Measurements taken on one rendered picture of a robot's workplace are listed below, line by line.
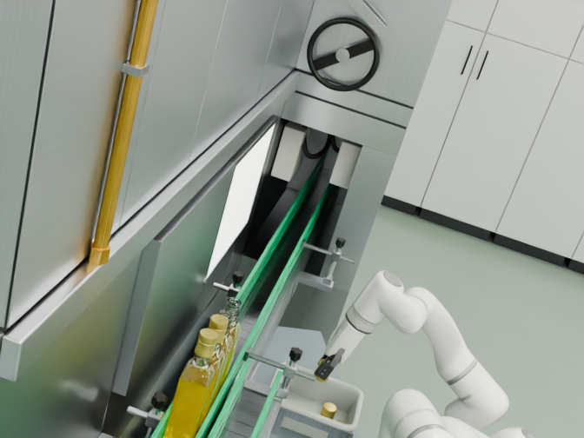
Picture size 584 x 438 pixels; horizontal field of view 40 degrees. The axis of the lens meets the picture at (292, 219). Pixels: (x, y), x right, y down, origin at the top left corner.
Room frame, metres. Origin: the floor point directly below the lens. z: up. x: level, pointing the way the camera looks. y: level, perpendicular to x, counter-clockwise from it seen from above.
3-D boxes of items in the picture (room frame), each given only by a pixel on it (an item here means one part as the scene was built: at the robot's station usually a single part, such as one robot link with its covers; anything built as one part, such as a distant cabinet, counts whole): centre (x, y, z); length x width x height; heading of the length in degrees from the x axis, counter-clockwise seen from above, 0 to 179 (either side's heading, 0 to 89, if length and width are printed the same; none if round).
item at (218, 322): (1.30, 0.07, 1.14); 0.04 x 0.04 x 0.04
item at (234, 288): (1.77, 0.11, 0.94); 0.07 x 0.04 x 0.13; 85
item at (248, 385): (1.51, -0.05, 0.85); 0.09 x 0.04 x 0.07; 85
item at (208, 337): (1.24, 0.08, 1.14); 0.04 x 0.04 x 0.04
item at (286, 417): (1.62, -0.15, 0.79); 0.27 x 0.17 x 0.08; 85
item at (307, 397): (1.62, -0.18, 0.80); 0.22 x 0.17 x 0.09; 85
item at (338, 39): (2.34, 0.00, 1.49); 0.21 x 0.05 x 0.21; 85
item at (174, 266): (1.68, 0.18, 1.15); 0.90 x 0.03 x 0.34; 175
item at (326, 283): (2.15, -0.13, 0.90); 0.17 x 0.05 x 0.23; 85
